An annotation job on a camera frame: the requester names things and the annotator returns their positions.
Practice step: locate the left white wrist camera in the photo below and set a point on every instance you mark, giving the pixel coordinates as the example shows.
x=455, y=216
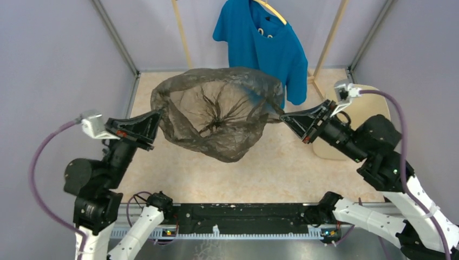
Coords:
x=93, y=125

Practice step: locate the dark translucent trash bag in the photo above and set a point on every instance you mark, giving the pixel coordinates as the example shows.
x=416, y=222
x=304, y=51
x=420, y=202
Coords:
x=220, y=113

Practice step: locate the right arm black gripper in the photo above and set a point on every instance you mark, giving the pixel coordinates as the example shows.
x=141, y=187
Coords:
x=302, y=122

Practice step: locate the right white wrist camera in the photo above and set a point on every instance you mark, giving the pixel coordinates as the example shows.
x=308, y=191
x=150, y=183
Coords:
x=345, y=92

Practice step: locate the blue t-shirt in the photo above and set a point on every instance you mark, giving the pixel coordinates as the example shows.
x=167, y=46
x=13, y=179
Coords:
x=259, y=40

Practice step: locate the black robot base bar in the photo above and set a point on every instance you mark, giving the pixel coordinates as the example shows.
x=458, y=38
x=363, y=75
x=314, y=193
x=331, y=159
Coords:
x=244, y=219

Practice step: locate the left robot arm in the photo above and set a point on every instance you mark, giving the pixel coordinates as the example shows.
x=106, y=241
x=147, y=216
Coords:
x=94, y=183

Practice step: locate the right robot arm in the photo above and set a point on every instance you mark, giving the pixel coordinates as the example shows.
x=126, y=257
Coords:
x=421, y=231

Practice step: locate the right aluminium corner post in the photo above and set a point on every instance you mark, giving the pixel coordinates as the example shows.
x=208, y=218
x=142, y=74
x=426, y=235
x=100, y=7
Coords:
x=386, y=8

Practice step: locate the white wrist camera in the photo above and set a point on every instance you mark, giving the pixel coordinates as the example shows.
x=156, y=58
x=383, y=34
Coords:
x=93, y=125
x=345, y=92

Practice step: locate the cream plastic trash bin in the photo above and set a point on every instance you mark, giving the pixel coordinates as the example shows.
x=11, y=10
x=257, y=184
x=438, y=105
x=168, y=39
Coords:
x=360, y=110

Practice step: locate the aluminium corner frame post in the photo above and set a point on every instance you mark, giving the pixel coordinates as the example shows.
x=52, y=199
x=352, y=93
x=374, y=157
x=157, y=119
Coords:
x=121, y=49

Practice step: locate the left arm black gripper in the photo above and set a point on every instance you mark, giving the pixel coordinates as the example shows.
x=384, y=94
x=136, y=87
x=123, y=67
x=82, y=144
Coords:
x=145, y=127

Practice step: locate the wooden clothes hanger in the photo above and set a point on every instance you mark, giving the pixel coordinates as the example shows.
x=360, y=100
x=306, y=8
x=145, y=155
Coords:
x=266, y=5

